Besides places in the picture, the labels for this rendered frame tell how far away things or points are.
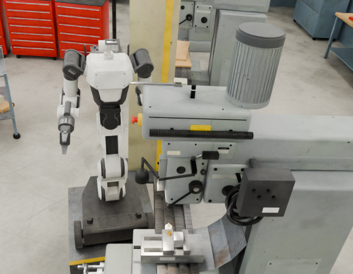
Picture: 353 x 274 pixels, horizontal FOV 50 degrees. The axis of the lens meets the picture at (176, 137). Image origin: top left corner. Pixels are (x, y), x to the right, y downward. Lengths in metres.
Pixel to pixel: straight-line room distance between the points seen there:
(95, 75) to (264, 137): 1.07
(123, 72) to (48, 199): 2.00
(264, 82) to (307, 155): 0.45
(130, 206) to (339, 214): 1.58
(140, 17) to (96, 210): 1.62
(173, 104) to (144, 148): 2.37
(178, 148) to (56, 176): 2.64
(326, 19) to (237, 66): 7.44
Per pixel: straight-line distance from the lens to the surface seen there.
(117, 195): 2.89
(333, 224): 2.10
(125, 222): 2.85
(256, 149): 1.78
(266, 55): 1.58
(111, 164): 2.58
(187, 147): 1.70
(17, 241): 3.65
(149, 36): 3.40
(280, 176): 1.60
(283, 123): 1.88
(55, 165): 4.35
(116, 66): 2.29
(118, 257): 2.48
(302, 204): 1.92
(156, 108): 1.58
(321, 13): 8.90
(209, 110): 1.61
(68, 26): 6.44
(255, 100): 1.65
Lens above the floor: 2.68
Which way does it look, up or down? 34 degrees down
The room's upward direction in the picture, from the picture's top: 6 degrees clockwise
